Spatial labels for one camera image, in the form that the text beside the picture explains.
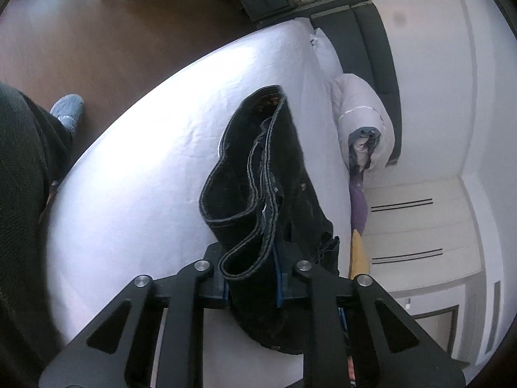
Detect white wardrobe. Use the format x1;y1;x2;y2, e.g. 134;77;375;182
361;172;506;369

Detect black denim pants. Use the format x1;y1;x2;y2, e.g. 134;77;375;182
200;85;340;355

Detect grey slipper foot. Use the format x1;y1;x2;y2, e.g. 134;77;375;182
50;94;85;139

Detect white bed sheet mattress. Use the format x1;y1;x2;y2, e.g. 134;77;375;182
44;19;357;388

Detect yellow pillow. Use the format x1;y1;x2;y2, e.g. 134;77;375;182
349;230;370;279

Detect dark grey headboard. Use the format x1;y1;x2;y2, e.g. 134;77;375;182
308;0;403;167

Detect white pillow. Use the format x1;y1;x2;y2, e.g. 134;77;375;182
310;28;343;82

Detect person leg black trousers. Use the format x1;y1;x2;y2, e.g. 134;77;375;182
1;84;73;387

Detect purple pillow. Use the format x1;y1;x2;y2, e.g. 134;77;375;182
349;173;369;235

